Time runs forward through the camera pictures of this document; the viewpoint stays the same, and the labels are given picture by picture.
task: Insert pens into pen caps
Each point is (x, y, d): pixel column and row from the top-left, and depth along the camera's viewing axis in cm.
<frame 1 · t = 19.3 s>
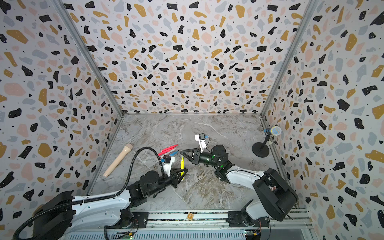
left hand: (188, 170, 73), fingers closed
right hand: (182, 154, 72), fingers closed
pink highlighter pen upper: (167, 148, 103), on the table
blue highlighter pen: (175, 152, 100), on the table
beige toy microphone: (126, 150, 99), point 3 cm above the table
blue toy microphone: (275, 130, 80), point 28 cm above the table

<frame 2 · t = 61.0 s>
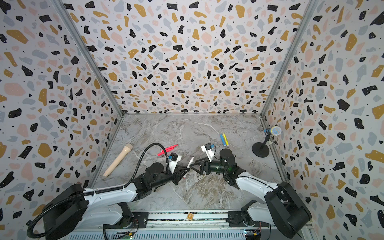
left hand: (189, 169, 77), fingers closed
right hand: (194, 165, 77), fingers open
yellow highlighter pen: (226, 140, 108), on the table
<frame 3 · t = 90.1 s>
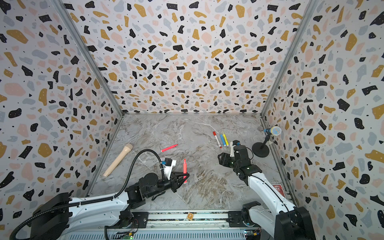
left hand: (189, 176, 71), fingers closed
right hand: (222, 156, 86), fingers open
white marker pen: (214, 134, 112), on the table
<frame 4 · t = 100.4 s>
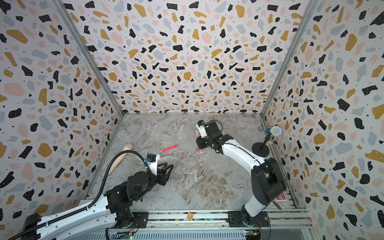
left hand: (172, 165, 72), fingers open
right hand: (197, 140, 87), fingers closed
